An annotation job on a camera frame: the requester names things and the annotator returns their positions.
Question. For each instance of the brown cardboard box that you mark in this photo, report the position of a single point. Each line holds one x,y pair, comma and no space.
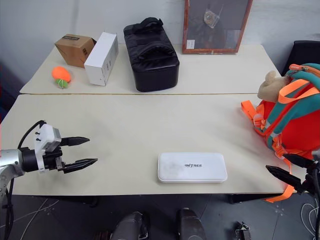
72,48

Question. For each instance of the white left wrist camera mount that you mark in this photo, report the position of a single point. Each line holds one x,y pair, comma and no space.
45,140

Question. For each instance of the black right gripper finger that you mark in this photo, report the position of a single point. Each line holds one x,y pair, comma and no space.
285,176
298,159

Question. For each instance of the small black floor device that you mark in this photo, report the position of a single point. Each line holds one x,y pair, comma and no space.
242,231

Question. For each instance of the beige plush toy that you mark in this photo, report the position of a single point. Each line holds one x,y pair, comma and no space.
271,86

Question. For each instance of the black chair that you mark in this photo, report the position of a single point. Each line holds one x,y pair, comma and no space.
303,56

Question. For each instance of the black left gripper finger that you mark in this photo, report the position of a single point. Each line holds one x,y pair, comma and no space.
75,141
80,163

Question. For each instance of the black padded bag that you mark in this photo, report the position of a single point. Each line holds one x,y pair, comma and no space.
150,57

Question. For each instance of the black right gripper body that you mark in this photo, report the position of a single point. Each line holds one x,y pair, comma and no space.
312,178

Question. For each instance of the orange and teal backpack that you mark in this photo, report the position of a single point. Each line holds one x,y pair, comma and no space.
292,120

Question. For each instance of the orange plush carrot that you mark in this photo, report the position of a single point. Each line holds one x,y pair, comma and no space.
61,75

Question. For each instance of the dark rounded robot foot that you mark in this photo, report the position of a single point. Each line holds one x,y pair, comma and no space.
191,225
130,226

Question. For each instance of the white case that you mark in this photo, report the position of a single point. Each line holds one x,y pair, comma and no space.
192,167

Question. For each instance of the wooden framed display case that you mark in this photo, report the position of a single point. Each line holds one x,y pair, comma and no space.
215,25

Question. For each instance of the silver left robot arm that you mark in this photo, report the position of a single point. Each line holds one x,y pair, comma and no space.
10,162

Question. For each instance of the white cardboard box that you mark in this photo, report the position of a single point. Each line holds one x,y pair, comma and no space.
102,60

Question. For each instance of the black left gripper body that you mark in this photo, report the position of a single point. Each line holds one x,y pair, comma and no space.
53,157

